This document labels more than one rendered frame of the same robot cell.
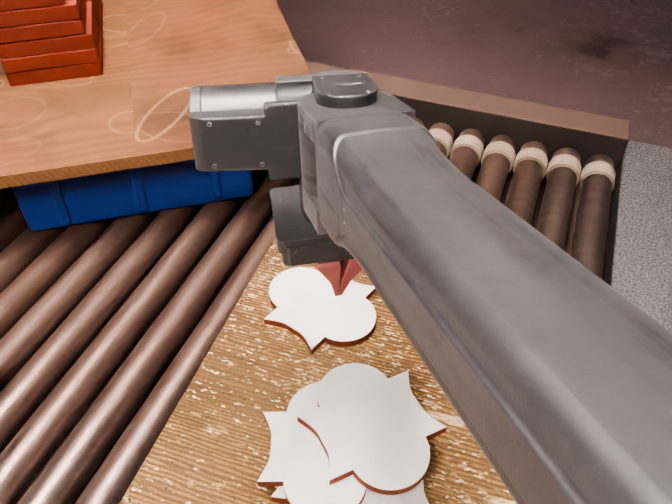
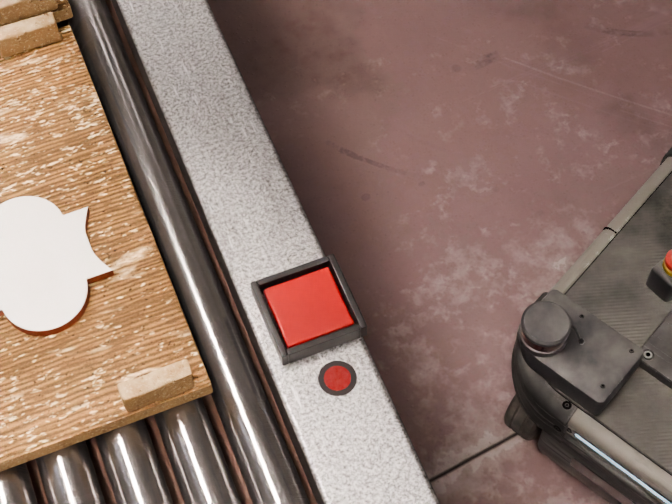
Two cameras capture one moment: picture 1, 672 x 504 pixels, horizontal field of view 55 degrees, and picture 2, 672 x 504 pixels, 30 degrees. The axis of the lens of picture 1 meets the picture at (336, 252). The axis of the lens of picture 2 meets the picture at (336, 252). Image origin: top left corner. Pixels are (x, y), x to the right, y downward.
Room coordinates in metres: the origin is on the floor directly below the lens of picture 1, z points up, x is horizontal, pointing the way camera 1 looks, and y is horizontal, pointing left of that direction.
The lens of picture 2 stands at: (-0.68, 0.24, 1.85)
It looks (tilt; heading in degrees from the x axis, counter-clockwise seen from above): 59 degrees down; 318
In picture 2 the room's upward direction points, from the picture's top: 1 degrees counter-clockwise
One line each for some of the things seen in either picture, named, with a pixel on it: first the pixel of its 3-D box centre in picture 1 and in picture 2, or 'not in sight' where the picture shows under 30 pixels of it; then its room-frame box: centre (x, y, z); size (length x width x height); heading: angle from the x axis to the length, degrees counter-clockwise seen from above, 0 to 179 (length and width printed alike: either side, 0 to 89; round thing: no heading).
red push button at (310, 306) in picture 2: not in sight; (308, 309); (-0.29, -0.08, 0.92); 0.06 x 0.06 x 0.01; 69
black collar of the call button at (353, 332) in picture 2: not in sight; (308, 308); (-0.29, -0.08, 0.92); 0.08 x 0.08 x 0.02; 69
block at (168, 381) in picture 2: not in sight; (156, 385); (-0.27, 0.07, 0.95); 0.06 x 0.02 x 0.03; 70
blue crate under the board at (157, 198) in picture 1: (133, 125); not in sight; (0.81, 0.30, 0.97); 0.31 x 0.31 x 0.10; 15
